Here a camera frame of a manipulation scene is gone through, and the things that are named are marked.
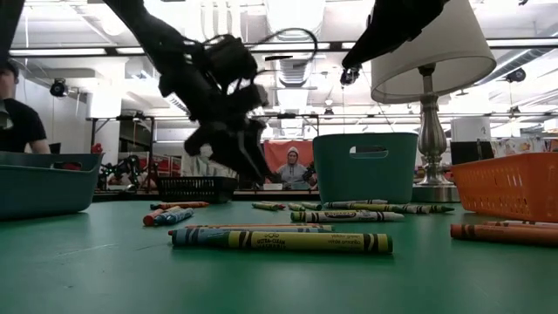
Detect patterned cloth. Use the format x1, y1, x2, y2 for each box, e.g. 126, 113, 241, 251
180, 141, 239, 179

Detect black ceiling spotlight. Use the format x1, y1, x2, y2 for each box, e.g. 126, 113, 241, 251
338, 64, 363, 87
504, 66, 527, 85
48, 77, 70, 99

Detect red storage bins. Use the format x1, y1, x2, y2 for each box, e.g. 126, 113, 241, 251
149, 154, 183, 178

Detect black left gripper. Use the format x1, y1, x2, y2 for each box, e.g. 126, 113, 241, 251
159, 72, 282, 184

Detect black table frame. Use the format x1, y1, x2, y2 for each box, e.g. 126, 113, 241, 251
92, 189, 322, 202

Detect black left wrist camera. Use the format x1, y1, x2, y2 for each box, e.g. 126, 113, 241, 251
203, 33, 259, 88

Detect dark green tipped crayon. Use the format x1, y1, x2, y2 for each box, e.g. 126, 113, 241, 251
394, 203, 456, 215

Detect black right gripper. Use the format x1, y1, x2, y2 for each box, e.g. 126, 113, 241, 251
342, 0, 450, 70

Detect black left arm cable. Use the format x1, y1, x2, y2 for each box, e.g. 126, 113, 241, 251
250, 27, 319, 75

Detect yellow green crayon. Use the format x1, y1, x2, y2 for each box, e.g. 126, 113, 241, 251
208, 230, 394, 256

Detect orange mesh basket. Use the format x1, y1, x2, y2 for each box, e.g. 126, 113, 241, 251
451, 151, 558, 223

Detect person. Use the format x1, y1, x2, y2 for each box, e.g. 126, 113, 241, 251
0, 60, 52, 154
275, 146, 317, 189

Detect background robot arms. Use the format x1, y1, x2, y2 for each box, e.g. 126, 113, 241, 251
99, 154, 152, 193

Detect green table mat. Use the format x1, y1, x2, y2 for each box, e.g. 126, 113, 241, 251
0, 199, 558, 314

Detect table lamp white shade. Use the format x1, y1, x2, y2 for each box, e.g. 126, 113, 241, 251
370, 0, 498, 204

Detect red backdrop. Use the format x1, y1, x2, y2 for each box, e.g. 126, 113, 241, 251
262, 140, 316, 185

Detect background black rig frame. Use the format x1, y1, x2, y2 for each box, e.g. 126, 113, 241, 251
85, 113, 320, 152

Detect teal plastic bin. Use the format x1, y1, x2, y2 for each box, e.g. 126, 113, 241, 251
312, 132, 419, 205

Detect grey-blue plastic bin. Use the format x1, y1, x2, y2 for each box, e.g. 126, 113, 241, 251
0, 151, 105, 222

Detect colourful cloth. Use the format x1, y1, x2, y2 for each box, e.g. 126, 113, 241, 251
490, 136, 558, 159

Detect black mesh basket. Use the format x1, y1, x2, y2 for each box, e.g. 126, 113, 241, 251
155, 175, 240, 205

